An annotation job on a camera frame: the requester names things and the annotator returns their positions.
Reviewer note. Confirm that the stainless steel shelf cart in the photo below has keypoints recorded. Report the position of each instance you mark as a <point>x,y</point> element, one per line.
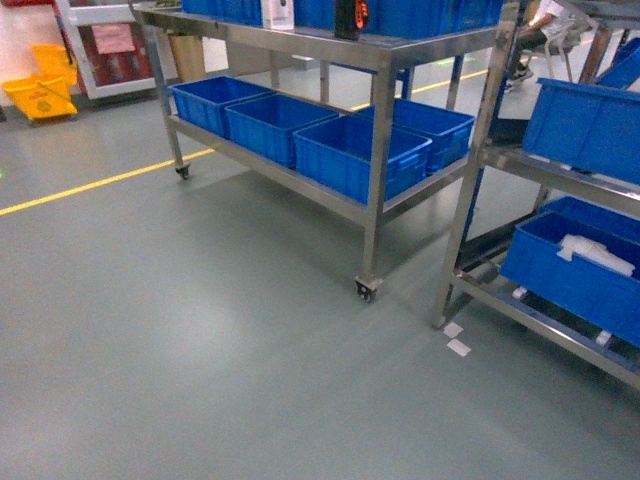
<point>382,56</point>

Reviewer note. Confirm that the blue bin on cart right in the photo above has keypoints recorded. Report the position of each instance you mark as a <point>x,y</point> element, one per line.
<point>337,154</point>

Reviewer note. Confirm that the blue bin on cart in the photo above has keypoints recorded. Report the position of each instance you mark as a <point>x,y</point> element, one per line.
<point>203,102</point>
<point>337,154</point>
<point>265,126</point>
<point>450,131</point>

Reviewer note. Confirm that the blue bin on cart middle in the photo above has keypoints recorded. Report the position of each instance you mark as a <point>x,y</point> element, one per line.
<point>265,126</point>

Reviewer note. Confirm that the blue bin on cart rear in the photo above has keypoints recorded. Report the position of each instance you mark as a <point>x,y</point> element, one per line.
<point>450,131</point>

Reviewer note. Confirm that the blue bin on cart left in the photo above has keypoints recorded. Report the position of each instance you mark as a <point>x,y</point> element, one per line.
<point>203,102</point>

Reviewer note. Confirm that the blue bin with white bags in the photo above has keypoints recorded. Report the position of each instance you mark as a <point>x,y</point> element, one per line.
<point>587,289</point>

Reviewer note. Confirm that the fire hydrant cabinet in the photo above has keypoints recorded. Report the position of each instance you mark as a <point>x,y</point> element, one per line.
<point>108,45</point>

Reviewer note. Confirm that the blue bin upper rack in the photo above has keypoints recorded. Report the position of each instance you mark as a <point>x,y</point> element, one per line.
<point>590,127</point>

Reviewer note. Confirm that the seated person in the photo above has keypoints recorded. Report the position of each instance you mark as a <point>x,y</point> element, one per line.
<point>554,30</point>

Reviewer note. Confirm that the yellow mop bucket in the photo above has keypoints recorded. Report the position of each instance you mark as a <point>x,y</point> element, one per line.
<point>46,94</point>

